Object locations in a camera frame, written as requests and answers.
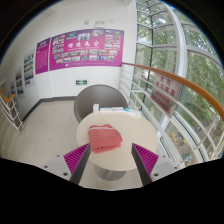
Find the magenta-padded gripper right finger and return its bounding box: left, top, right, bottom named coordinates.
left=130, top=142, right=181, bottom=187

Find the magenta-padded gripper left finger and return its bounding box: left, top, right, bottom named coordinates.
left=42, top=142, right=92, bottom=186

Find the salmon pink towel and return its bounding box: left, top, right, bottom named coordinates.
left=87, top=123, right=125, bottom=155

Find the blue and white box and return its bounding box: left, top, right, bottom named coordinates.
left=124, top=107, right=143, bottom=119

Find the small upright white box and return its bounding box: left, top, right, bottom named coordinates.
left=92, top=103, right=101, bottom=115

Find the white stair railing orange handrail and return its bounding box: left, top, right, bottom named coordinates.
left=0, top=86, right=25, bottom=135

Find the red-lettered warning sign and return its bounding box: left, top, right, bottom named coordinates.
left=149, top=71, right=185, bottom=119

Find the grey round-backed chair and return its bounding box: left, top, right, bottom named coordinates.
left=73, top=83, right=130, bottom=124

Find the white railing with orange handrail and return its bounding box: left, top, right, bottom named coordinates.
left=118, top=61, right=224, bottom=168

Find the narrow magenta text poster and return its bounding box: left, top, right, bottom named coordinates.
left=34, top=37, right=52, bottom=76

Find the large magenta photo poster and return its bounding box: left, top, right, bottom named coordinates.
left=48, top=28, right=125, bottom=72

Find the white photo wall poster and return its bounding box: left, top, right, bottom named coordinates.
left=14, top=66, right=26, bottom=100
left=8, top=79, right=18, bottom=103
left=23, top=48, right=36, bottom=89

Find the white-framed glass window wall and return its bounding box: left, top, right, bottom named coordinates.
left=134, top=0, right=224, bottom=168

